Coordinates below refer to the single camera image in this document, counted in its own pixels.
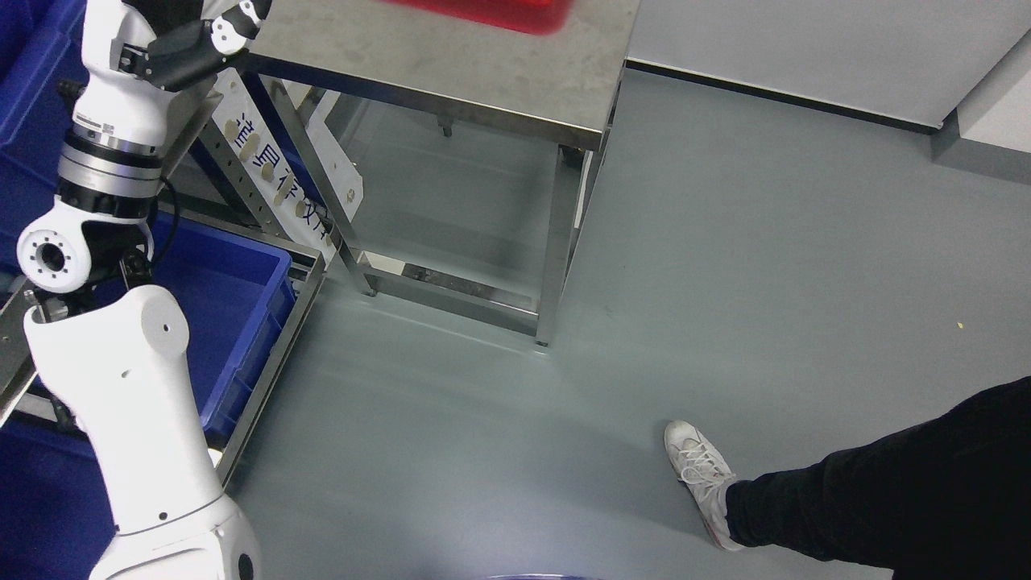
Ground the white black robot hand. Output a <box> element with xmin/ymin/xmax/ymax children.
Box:
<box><xmin>72</xmin><ymin>1</ymin><xmax>273</xmax><ymax>147</ymax></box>

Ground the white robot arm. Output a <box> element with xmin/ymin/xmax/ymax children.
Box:
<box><xmin>15</xmin><ymin>127</ymin><xmax>263</xmax><ymax>579</ymax></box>

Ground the steel shelf rack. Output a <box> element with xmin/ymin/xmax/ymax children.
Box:
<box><xmin>2</xmin><ymin>77</ymin><xmax>304</xmax><ymax>467</ymax></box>

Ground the stainless steel desk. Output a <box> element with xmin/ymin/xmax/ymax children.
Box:
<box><xmin>240</xmin><ymin>1</ymin><xmax>640</xmax><ymax>346</ymax></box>

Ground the large blue bin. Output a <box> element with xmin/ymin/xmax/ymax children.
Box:
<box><xmin>1</xmin><ymin>1</ymin><xmax>89</xmax><ymax>275</ymax></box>

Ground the white label sign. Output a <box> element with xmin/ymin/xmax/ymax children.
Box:
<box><xmin>212</xmin><ymin>68</ymin><xmax>363</xmax><ymax>262</ymax></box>

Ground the blue bin lower right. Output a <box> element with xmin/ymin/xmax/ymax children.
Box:
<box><xmin>151</xmin><ymin>212</ymin><xmax>296</xmax><ymax>448</ymax></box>

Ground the red tray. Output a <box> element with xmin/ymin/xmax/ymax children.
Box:
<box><xmin>396</xmin><ymin>1</ymin><xmax>574</xmax><ymax>36</ymax></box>

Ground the white sneaker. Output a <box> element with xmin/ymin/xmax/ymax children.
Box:
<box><xmin>664</xmin><ymin>420</ymin><xmax>745</xmax><ymax>552</ymax></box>

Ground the black trouser leg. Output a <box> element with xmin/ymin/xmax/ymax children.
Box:
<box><xmin>726</xmin><ymin>378</ymin><xmax>1030</xmax><ymax>579</ymax></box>

